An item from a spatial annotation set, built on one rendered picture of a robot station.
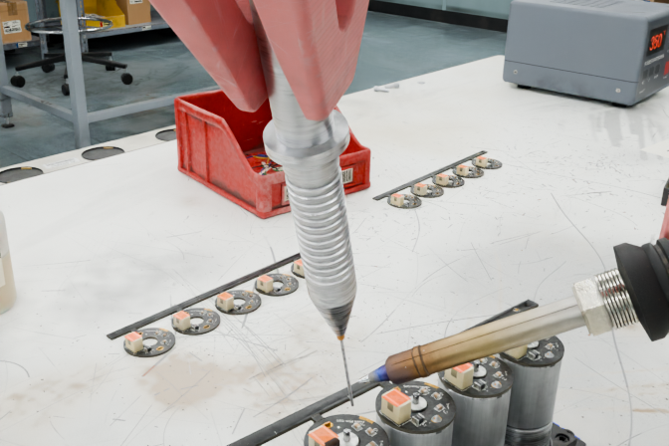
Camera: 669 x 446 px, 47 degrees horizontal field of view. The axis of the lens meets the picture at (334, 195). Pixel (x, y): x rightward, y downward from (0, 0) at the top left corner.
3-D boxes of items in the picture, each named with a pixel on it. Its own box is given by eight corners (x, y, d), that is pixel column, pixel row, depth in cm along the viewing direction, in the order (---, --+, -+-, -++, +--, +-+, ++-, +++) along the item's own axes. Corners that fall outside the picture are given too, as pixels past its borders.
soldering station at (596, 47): (670, 92, 86) (687, 5, 83) (632, 112, 78) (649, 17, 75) (545, 70, 95) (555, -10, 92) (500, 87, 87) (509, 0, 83)
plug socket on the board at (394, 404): (416, 415, 23) (418, 397, 23) (396, 426, 23) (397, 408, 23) (398, 402, 24) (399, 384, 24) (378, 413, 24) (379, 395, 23)
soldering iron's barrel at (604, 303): (399, 411, 20) (645, 335, 19) (375, 364, 20) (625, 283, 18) (400, 377, 21) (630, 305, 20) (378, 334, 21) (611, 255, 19)
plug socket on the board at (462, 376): (477, 381, 25) (479, 364, 25) (460, 391, 25) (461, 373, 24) (459, 370, 26) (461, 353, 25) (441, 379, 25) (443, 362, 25)
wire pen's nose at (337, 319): (309, 343, 18) (300, 301, 17) (328, 309, 19) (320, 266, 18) (352, 355, 17) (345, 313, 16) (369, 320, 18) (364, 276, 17)
